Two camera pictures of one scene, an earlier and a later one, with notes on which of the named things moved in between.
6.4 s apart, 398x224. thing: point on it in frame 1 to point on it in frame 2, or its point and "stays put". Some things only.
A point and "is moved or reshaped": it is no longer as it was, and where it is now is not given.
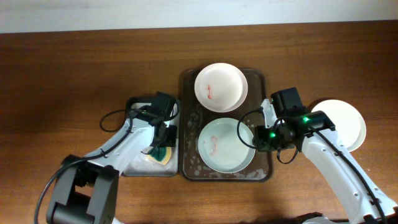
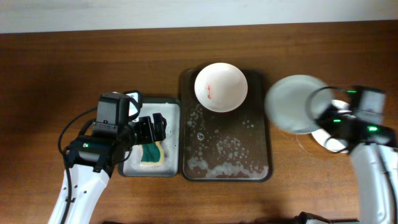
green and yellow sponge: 161,155 is moved or reshaped
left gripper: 171,141 to 159,126
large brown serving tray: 193,116 stays put
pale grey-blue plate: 220,148 to 291,102
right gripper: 261,142 to 325,114
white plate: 221,88 stays put
